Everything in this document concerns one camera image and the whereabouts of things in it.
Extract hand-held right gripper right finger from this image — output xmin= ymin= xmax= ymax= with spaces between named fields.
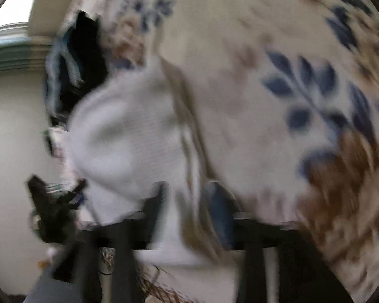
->
xmin=205 ymin=181 xmax=354 ymax=303

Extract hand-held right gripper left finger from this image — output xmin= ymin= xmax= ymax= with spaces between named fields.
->
xmin=25 ymin=181 xmax=166 ymax=303

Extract floral printed blanket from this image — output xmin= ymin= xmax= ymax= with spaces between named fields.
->
xmin=44 ymin=0 xmax=379 ymax=303

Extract dark striped folded clothes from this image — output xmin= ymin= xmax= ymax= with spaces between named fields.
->
xmin=43 ymin=10 xmax=112 ymax=127

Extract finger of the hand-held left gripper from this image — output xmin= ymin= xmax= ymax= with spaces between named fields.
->
xmin=27 ymin=174 xmax=88 ymax=245

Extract white knit garment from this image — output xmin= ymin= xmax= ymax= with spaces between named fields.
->
xmin=62 ymin=55 xmax=242 ymax=303

